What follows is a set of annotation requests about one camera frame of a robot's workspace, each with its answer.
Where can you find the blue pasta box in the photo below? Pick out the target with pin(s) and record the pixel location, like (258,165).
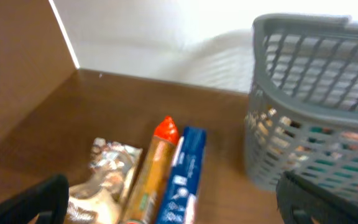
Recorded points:
(180,198)

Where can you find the orange spaghetti packet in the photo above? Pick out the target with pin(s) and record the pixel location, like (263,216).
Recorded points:
(150,186)

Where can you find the beige Pantiere snack pouch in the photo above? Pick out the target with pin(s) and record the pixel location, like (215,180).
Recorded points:
(277,139)

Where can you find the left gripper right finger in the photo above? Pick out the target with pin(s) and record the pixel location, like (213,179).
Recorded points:
(301,201)

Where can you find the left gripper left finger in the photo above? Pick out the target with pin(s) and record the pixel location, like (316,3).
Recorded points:
(46,201)

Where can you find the green coffee bag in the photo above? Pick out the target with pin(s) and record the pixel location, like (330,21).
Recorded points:
(335,167)

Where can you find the grey plastic basket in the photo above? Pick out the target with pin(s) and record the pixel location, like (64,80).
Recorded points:
(306,67)

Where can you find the brown foil snack pouch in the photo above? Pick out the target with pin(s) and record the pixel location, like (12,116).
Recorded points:
(101,199)

